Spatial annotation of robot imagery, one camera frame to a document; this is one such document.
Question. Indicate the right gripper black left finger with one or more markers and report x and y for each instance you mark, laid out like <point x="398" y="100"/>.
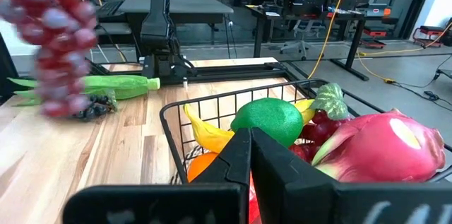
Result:
<point x="229" y="167"/>

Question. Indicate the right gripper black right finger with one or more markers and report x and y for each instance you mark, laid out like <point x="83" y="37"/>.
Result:
<point x="282" y="181"/>

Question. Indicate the orange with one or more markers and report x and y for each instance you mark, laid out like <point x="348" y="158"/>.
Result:
<point x="201" y="167"/>

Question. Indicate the red round fruit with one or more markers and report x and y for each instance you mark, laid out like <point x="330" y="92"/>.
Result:
<point x="253" y="203"/>

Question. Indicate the yellow banana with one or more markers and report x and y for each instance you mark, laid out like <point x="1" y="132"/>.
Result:
<point x="205" y="135"/>

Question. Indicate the green lime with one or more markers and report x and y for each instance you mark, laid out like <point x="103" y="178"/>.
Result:
<point x="268" y="118"/>

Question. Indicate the pink grape bunch with leaf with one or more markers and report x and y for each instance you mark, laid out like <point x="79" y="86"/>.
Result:
<point x="319" y="130"/>

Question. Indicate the pink dragon fruit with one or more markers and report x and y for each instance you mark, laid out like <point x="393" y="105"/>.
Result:
<point x="381" y="150"/>

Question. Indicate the black grape bunch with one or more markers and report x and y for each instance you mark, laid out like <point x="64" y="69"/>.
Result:
<point x="95" y="107"/>

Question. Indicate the dark red grape bunch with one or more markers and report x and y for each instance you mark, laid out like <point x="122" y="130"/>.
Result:
<point x="60" y="40"/>

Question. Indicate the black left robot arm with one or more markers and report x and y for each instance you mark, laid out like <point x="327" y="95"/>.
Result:
<point x="157" y="22"/>

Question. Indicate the small white cylinder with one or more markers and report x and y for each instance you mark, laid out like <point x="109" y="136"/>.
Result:
<point x="184" y="84"/>

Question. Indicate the grey office chair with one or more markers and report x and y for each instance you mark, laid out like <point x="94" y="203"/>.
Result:
<point x="300" y="40"/>

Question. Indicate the black desk with equipment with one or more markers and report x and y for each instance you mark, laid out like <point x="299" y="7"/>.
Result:
<point x="349" y="40"/>

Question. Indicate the grey desk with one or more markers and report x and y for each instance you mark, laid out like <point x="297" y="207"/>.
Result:
<point x="176" y="3"/>

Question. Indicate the red and black cart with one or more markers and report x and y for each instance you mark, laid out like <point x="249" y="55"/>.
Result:
<point x="429" y="33"/>

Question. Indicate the black aluminium table frame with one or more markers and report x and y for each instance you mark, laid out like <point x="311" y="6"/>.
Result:
<point x="229" y="72"/>

